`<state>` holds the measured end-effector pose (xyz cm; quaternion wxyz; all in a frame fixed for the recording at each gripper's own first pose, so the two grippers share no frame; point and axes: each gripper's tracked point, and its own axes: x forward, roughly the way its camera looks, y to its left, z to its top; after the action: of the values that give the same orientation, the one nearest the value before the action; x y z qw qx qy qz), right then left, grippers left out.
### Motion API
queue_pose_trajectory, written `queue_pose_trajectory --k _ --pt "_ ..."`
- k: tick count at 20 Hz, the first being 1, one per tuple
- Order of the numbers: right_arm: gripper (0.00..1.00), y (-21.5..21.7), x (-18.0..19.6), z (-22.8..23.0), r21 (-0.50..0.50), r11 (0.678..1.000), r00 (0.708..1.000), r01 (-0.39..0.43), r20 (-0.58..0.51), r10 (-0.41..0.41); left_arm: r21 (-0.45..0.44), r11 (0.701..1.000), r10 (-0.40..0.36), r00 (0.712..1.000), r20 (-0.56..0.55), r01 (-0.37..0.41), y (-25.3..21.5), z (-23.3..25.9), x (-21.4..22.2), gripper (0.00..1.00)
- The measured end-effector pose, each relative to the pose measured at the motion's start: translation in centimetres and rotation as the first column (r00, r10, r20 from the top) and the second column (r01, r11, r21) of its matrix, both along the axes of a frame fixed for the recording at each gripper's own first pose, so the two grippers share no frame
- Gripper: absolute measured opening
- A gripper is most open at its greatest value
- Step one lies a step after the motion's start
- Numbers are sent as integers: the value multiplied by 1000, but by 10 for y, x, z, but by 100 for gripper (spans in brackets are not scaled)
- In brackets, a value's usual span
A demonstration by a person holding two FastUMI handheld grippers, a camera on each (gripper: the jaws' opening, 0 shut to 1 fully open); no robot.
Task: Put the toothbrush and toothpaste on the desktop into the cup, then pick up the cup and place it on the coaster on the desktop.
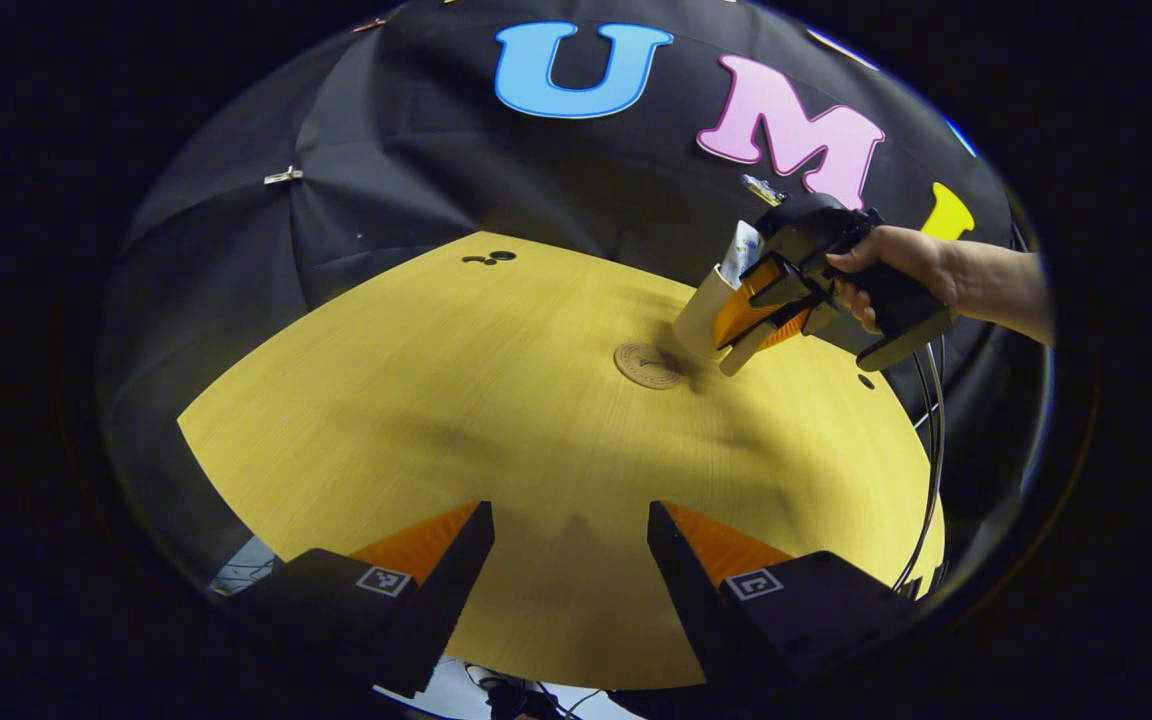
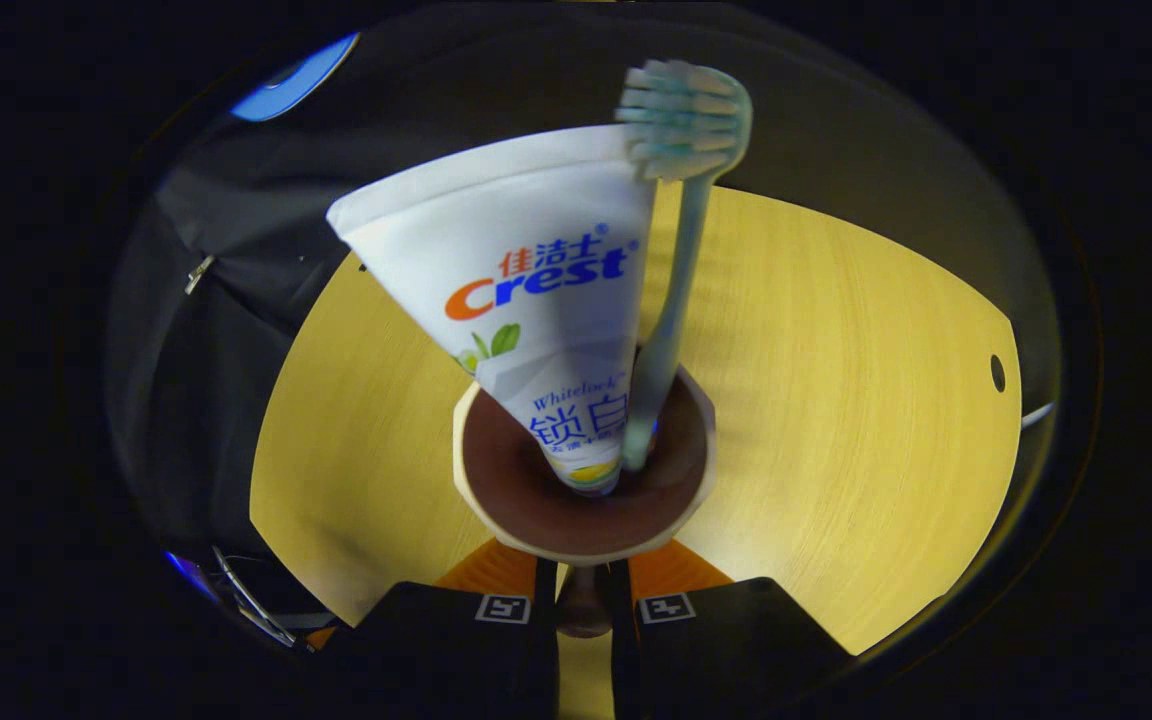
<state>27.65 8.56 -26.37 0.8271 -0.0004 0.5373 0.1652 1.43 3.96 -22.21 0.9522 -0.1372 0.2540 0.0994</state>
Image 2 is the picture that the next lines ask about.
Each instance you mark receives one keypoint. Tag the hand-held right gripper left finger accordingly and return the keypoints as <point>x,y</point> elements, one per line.
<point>456,660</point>

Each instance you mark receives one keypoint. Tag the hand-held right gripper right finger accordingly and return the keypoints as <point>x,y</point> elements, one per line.
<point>716,660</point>

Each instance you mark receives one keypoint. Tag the beige cup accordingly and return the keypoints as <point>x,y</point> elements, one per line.
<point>536,510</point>

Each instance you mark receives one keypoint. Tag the white toothpaste tube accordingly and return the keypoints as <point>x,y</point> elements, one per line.
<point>516,230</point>

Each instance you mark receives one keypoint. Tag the pale green toothbrush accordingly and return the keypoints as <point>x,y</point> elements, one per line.
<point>681,120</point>

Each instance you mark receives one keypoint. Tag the black backdrop cloth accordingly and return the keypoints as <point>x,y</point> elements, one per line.
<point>236,400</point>

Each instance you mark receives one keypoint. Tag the silver clip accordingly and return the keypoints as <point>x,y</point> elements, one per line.
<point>199,272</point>

